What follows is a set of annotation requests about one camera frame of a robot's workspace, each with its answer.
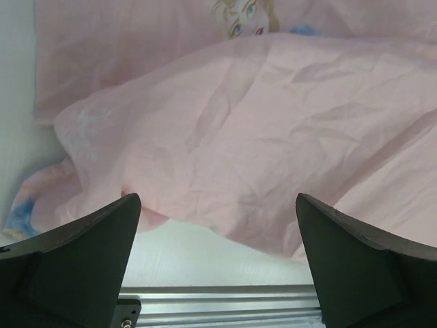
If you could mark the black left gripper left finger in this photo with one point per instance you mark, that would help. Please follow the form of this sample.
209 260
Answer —
72 275

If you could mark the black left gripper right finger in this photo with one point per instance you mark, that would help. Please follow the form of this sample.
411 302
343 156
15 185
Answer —
365 276

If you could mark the blue and pink printed pillowcase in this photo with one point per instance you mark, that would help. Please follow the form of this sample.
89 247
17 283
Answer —
219 113

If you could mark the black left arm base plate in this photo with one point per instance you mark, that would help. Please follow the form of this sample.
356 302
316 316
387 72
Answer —
126 314

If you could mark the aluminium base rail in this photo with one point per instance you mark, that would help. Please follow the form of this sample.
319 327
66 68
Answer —
226 306

